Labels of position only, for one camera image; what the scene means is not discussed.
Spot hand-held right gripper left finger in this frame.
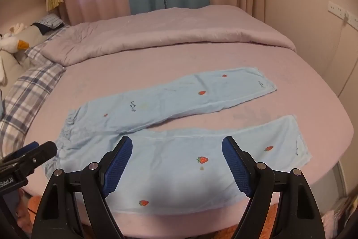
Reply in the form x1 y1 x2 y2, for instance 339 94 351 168
31 136 133 239

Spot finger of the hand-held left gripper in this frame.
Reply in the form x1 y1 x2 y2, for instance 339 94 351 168
0 141 40 164
16 141 58 173

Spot white wall power strip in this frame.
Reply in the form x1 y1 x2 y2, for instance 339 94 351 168
327 0 358 27

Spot blue striped pillow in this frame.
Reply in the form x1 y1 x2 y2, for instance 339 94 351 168
32 13 65 30

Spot bed with pink sheet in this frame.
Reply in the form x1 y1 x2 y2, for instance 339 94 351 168
18 4 355 239

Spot white goose plush toy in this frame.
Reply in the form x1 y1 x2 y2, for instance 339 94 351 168
0 23 30 85

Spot pale purple quilt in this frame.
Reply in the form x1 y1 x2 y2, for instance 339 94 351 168
40 4 297 66

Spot thin white cable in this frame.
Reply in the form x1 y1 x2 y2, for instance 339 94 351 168
337 13 358 98

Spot light blue strawberry print pants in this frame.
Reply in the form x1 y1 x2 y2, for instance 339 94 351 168
43 67 312 214

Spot crumpled pink cloth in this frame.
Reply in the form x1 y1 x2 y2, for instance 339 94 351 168
322 193 354 234

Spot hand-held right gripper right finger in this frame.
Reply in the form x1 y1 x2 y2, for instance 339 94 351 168
222 136 326 239

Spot grey cushion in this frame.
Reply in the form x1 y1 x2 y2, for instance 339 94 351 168
0 25 49 71

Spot plaid pillow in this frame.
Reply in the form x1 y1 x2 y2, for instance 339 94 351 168
0 25 70 157

